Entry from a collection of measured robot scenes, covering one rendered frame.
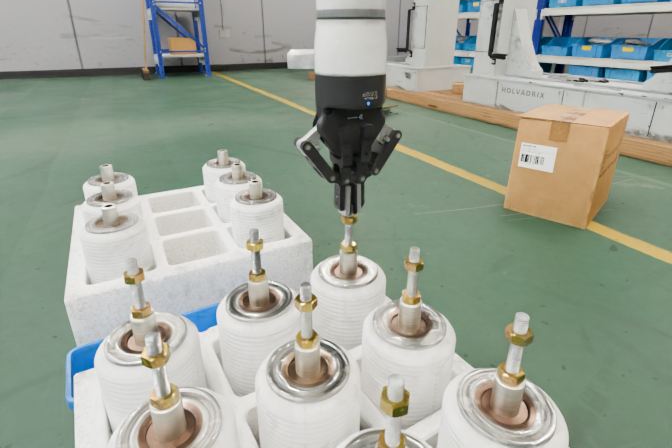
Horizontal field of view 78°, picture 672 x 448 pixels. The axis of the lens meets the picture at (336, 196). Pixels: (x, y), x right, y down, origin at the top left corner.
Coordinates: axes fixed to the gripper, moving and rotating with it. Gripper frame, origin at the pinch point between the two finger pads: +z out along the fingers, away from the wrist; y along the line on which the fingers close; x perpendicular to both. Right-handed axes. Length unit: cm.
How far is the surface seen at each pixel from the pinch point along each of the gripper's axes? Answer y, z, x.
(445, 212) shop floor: 64, 35, 52
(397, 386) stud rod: -10.4, 1.2, -24.8
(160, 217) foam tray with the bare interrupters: -19, 18, 46
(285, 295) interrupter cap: -9.0, 9.9, -1.5
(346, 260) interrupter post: -0.7, 7.9, -0.8
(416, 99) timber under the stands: 182, 31, 222
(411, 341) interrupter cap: -0.8, 9.9, -14.2
